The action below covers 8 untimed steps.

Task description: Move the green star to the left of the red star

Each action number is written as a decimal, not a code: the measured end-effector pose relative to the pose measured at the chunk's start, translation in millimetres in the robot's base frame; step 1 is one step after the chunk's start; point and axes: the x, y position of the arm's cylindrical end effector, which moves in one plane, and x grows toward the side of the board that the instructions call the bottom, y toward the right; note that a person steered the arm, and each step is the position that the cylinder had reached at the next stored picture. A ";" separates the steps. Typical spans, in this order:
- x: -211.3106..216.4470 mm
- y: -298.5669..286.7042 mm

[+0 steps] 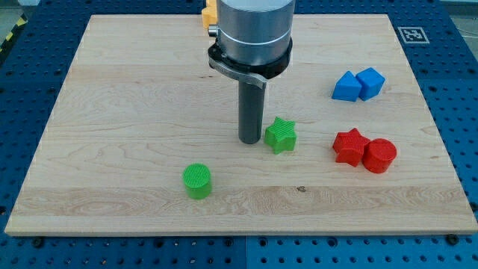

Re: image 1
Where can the black flange with metal clamp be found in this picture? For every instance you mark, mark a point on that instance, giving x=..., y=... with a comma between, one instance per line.
x=255, y=75

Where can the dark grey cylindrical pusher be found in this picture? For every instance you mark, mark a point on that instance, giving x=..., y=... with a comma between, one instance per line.
x=250, y=112

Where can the green star block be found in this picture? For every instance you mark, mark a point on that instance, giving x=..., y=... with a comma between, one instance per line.
x=281, y=135

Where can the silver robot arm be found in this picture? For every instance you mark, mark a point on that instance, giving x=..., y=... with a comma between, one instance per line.
x=252, y=45

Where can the red star block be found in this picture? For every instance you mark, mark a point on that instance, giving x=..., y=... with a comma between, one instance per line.
x=349, y=147

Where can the yellow block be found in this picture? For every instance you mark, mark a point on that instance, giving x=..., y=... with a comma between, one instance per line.
x=209, y=13

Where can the blue triangular block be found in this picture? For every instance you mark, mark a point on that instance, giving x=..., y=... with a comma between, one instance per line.
x=347, y=88

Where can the green cylinder block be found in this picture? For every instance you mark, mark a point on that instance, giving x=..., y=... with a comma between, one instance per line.
x=197, y=181

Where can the blue cube block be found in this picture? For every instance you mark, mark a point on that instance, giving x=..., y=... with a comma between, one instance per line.
x=371, y=81

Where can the wooden board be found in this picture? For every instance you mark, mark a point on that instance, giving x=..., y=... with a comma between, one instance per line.
x=140, y=103

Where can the red cylinder block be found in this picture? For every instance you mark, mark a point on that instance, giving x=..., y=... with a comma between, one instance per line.
x=378, y=155

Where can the white fiducial marker tag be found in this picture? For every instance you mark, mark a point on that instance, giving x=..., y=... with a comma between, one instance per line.
x=413, y=35

